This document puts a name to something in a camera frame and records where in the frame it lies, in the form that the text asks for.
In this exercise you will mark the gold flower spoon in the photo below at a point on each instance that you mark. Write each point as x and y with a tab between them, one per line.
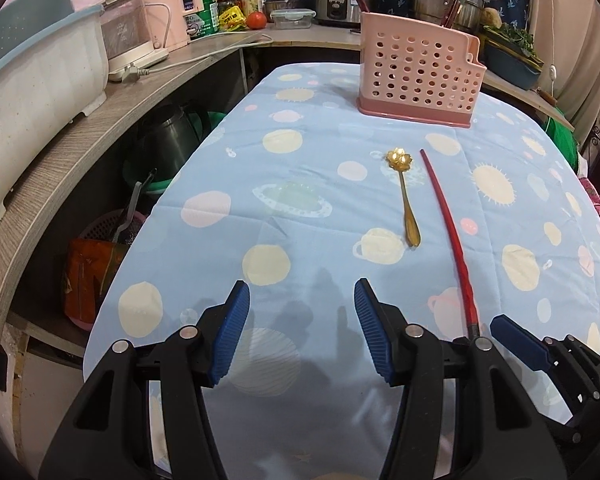
409	210

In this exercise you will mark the white plastic tub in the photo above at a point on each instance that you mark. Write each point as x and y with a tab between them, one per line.
35	110

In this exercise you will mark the dark kettle under counter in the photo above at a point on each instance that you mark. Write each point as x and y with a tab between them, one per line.
147	182

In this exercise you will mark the green leafy vegetables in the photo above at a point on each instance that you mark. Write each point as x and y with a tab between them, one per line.
517	37

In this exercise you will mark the pink electric kettle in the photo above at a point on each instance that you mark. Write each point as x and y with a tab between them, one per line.
172	10

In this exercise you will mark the pink plastic colander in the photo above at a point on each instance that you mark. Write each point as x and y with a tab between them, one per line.
100	225

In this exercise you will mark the yellow packet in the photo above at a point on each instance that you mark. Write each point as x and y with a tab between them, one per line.
230	19

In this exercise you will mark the green can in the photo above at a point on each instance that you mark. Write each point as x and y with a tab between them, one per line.
203	10

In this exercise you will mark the blue ceramic dish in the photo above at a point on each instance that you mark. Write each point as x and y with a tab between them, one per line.
512	67

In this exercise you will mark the tomato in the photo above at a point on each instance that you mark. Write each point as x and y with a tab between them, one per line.
256	20

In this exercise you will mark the green cloth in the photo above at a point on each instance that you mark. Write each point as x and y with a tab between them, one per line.
565	135

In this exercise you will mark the potato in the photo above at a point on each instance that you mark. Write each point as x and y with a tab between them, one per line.
491	16

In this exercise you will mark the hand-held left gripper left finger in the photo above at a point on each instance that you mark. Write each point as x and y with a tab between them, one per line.
230	335

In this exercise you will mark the white glass-top appliance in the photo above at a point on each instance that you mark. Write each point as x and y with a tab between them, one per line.
130	30

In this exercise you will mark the pink perforated utensil basket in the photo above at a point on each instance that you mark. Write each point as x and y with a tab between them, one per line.
415	70

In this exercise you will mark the small lidded steel pot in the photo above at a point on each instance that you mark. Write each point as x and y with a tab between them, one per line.
282	1

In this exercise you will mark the clear lidded food container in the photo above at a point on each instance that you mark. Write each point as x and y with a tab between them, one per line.
291	19

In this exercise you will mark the blue printed tablecloth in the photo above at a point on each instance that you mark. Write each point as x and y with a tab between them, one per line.
305	170

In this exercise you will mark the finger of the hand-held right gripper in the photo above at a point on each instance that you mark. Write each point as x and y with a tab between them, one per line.
517	341

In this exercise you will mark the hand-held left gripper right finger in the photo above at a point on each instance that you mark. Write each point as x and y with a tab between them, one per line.
372	335

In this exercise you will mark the black kettle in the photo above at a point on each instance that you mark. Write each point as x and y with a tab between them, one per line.
172	130

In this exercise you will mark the beige curtain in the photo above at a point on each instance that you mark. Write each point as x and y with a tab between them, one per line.
575	20

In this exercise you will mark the teal plastic basin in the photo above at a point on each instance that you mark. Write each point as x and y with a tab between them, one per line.
25	7

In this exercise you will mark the orange snack bag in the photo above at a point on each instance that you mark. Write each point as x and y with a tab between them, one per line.
87	280

